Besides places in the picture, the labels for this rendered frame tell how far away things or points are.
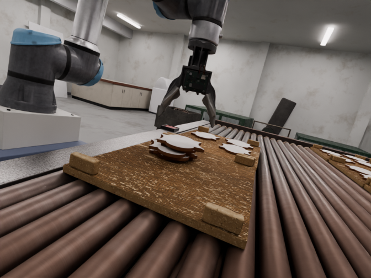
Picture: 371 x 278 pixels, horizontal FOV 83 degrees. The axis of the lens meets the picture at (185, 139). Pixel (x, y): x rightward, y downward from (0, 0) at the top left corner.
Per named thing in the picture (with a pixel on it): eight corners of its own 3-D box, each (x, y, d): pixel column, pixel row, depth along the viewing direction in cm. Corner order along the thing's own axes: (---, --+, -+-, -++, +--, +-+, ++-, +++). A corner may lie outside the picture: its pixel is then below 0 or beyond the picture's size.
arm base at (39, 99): (-15, 98, 62) (-11, 64, 60) (40, 105, 75) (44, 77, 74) (10, 110, 55) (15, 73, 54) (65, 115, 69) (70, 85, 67)
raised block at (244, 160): (233, 161, 68) (236, 154, 67) (234, 160, 69) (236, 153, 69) (252, 167, 66) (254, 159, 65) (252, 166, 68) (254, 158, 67)
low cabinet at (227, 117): (248, 138, 776) (254, 118, 760) (238, 144, 616) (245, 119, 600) (200, 124, 854) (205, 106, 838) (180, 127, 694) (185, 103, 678)
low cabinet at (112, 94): (152, 111, 950) (157, 90, 929) (109, 110, 718) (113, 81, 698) (118, 101, 1033) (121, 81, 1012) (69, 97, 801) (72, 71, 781)
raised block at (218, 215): (200, 222, 31) (204, 205, 31) (203, 215, 33) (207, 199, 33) (239, 238, 30) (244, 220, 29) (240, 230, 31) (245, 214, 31)
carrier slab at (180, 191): (62, 171, 40) (62, 164, 40) (159, 142, 78) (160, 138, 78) (244, 250, 30) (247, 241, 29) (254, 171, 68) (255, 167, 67)
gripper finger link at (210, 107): (213, 131, 53) (199, 96, 51) (211, 127, 59) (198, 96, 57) (224, 126, 52) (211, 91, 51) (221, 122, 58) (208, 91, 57)
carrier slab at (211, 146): (161, 142, 79) (162, 138, 79) (195, 132, 117) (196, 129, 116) (255, 172, 68) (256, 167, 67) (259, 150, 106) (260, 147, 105)
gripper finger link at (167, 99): (148, 108, 52) (175, 83, 51) (152, 107, 58) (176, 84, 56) (156, 118, 52) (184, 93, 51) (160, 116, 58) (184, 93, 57)
